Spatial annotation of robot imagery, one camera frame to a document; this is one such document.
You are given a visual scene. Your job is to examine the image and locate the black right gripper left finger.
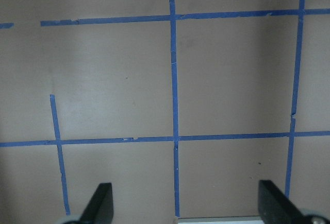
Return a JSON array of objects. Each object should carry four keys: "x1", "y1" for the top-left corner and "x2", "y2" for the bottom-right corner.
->
[{"x1": 79, "y1": 183, "x2": 114, "y2": 224}]

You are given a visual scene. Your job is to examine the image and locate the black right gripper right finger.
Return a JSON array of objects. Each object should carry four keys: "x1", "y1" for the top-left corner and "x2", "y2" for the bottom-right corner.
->
[{"x1": 258, "y1": 180, "x2": 310, "y2": 224}]

